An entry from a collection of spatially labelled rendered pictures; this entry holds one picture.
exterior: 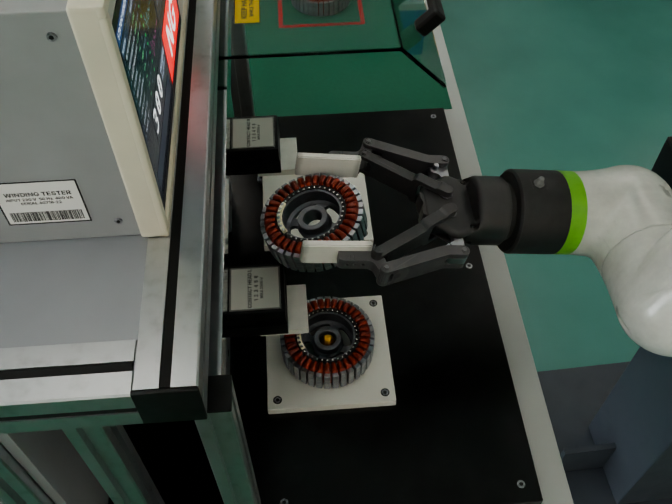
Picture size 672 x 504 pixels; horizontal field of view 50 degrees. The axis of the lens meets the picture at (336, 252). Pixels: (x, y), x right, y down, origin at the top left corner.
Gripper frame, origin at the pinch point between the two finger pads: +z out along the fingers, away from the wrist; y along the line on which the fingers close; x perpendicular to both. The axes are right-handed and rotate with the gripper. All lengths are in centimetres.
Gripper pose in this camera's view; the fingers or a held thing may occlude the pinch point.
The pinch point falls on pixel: (316, 206)
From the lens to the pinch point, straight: 76.1
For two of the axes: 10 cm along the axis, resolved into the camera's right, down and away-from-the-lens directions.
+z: -9.9, -0.2, -1.5
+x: 1.3, -5.9, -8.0
